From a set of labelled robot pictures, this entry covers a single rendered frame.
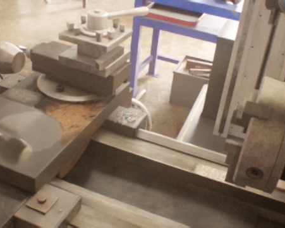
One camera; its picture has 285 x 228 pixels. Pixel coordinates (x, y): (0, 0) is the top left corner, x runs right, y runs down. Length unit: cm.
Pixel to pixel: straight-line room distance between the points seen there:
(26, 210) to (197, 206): 51
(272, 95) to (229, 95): 131
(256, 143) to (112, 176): 60
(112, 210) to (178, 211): 26
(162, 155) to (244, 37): 97
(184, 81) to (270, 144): 224
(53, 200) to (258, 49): 139
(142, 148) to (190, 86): 184
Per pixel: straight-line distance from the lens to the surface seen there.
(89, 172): 128
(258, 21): 200
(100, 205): 100
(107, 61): 114
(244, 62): 203
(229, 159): 92
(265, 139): 79
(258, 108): 79
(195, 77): 295
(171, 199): 121
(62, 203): 97
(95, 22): 117
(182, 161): 118
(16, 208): 97
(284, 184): 118
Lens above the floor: 157
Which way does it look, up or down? 33 degrees down
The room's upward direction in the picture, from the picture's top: 7 degrees clockwise
